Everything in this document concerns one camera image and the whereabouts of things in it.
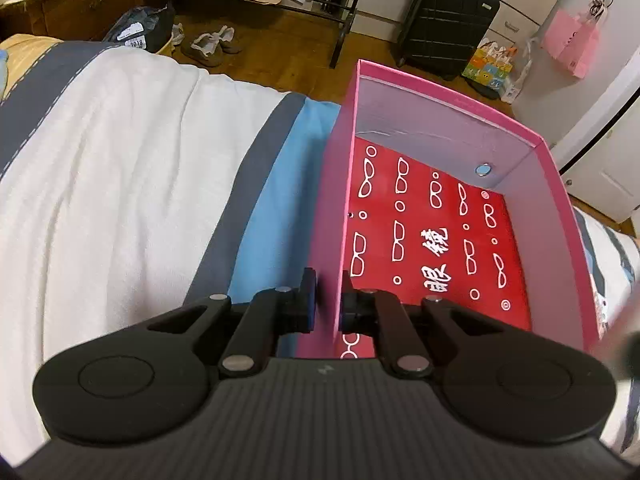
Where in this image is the pink cardboard box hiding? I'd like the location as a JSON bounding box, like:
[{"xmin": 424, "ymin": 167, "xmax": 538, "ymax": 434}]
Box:
[{"xmin": 300, "ymin": 60, "xmax": 599, "ymax": 356}]

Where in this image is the red glasses-pattern card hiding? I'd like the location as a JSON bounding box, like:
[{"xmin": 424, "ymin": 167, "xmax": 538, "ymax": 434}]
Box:
[{"xmin": 344, "ymin": 139, "xmax": 532, "ymax": 330}]

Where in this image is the striped bed sheet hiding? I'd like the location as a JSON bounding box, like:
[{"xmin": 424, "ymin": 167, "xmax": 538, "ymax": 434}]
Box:
[{"xmin": 1, "ymin": 35, "xmax": 639, "ymax": 466}]

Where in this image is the white door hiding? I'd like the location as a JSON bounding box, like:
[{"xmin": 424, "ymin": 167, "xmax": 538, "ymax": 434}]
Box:
[{"xmin": 552, "ymin": 53, "xmax": 639, "ymax": 223}]

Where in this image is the colourful gift bag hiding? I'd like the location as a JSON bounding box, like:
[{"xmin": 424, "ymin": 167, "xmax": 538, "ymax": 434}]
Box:
[{"xmin": 462, "ymin": 38, "xmax": 518, "ymax": 100}]

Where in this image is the pink paper bag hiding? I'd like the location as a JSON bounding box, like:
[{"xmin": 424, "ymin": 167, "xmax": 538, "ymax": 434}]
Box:
[{"xmin": 541, "ymin": 0, "xmax": 614, "ymax": 79}]

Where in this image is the black plastic bag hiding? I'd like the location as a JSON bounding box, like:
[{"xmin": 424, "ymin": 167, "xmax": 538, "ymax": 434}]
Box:
[{"xmin": 102, "ymin": 6, "xmax": 175, "ymax": 53}]

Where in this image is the black suitcase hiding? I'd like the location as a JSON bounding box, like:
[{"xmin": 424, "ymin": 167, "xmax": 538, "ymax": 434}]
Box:
[{"xmin": 395, "ymin": 0, "xmax": 500, "ymax": 80}]

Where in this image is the wooden nightstand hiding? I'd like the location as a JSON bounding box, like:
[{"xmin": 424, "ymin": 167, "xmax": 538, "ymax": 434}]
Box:
[{"xmin": 1, "ymin": 0, "xmax": 142, "ymax": 40}]

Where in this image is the black clothes rack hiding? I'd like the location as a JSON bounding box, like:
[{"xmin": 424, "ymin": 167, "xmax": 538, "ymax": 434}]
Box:
[{"xmin": 278, "ymin": 0, "xmax": 376, "ymax": 70}]

